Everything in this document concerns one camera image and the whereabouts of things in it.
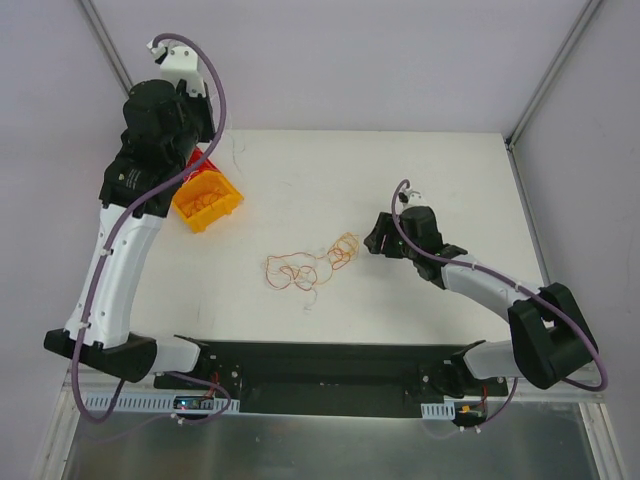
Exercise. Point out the right aluminium frame post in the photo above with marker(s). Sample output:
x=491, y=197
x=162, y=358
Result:
x=570, y=42

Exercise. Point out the cable duct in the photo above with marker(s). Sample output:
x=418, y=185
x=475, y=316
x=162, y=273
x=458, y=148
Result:
x=450, y=410
x=172, y=403

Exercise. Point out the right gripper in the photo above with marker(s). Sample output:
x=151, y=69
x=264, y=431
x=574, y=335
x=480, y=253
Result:
x=383, y=238

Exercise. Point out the left cable duct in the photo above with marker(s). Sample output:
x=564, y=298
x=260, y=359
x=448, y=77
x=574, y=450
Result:
x=172, y=403

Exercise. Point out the left aluminium frame post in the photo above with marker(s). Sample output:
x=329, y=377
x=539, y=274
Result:
x=105, y=43

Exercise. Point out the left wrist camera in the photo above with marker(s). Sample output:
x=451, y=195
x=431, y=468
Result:
x=179, y=65

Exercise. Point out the yellow bin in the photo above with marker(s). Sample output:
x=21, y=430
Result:
x=205, y=199

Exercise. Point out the red bin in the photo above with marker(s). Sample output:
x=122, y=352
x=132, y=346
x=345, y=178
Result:
x=198, y=166

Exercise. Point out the right cable duct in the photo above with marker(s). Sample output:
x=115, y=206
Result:
x=450, y=410

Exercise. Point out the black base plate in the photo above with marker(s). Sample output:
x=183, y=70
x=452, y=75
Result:
x=385, y=381

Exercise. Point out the aluminium frame post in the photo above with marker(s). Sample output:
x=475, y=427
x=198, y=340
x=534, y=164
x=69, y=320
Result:
x=105, y=43
x=570, y=42

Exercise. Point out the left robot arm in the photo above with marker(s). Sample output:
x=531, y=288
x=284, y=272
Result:
x=164, y=124

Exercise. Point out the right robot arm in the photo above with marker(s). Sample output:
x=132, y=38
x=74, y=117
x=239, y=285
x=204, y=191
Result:
x=549, y=338

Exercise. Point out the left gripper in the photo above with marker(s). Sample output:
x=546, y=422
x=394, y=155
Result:
x=201, y=117

